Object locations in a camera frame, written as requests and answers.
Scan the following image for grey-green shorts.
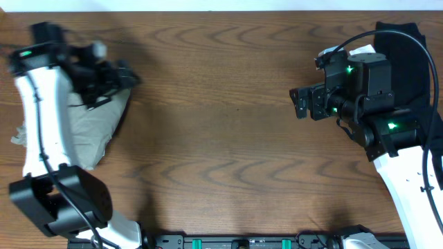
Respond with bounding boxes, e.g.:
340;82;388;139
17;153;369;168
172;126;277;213
11;90;130;176

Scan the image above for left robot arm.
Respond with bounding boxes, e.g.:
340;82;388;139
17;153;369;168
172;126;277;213
9;22;149;248

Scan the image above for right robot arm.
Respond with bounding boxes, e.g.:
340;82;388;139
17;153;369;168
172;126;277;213
289;50;442;248

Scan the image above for white garment on right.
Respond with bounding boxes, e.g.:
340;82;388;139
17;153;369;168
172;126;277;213
349;44;375;56

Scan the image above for black garment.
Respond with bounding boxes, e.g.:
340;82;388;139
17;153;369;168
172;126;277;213
373;21;443;191

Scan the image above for right black cable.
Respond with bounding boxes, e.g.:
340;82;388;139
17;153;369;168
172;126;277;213
321;29;443;236

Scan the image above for black cable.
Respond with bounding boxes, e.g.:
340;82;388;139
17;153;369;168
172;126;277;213
24;72;122;249
321;29;443;236

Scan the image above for left black cable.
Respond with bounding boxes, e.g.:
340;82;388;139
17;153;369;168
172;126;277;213
24;72;122;249

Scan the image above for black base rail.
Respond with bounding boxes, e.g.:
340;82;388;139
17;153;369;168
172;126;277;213
67;224;409;249

